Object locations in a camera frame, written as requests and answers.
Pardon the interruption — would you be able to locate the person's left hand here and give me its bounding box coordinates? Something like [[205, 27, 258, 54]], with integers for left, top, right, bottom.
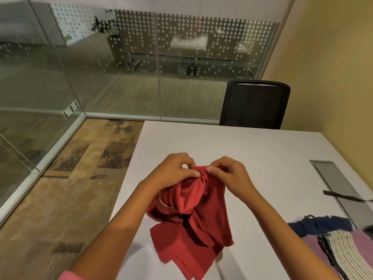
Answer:
[[139, 153, 201, 196]]

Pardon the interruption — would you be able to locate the navy blue hoodie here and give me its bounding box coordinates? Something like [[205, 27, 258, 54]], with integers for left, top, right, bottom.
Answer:
[[287, 215, 355, 238]]

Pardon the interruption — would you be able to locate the potted green plant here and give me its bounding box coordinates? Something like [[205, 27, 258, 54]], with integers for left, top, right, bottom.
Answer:
[[91, 10, 124, 66]]

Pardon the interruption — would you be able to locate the red garment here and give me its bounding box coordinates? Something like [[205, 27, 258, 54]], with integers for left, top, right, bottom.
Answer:
[[145, 165, 235, 280]]

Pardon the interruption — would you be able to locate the mauve striped t-shirt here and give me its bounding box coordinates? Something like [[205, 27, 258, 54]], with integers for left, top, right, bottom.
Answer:
[[300, 229, 373, 280]]

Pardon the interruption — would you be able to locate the person's left pink sleeve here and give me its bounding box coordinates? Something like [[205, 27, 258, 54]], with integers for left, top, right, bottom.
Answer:
[[58, 270, 85, 280]]

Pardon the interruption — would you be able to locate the metal glass door bracket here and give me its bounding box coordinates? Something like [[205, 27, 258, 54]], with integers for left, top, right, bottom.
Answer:
[[63, 100, 81, 119]]

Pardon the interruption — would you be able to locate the person's right hand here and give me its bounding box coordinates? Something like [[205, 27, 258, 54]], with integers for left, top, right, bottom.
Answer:
[[205, 156, 258, 205]]

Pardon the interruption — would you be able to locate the grey table cable hatch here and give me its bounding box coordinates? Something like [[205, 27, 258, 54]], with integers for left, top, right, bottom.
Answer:
[[309, 160, 373, 231]]

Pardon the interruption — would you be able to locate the striped knit top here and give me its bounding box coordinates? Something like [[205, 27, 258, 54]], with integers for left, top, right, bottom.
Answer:
[[317, 229, 373, 280]]

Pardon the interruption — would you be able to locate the person's right forearm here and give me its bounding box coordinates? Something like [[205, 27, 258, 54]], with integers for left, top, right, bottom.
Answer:
[[244, 192, 342, 280]]

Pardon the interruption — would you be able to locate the white background table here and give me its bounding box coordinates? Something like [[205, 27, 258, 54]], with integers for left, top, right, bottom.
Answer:
[[169, 35, 209, 51]]

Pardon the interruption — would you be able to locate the person's left forearm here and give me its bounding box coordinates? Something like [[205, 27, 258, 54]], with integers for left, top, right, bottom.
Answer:
[[68, 182, 159, 280]]

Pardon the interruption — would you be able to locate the black orange backpack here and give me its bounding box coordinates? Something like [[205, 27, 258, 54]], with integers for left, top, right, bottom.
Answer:
[[322, 190, 373, 240]]

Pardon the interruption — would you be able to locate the black mesh office chair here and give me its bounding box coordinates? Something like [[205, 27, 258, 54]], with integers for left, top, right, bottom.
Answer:
[[219, 79, 291, 130]]

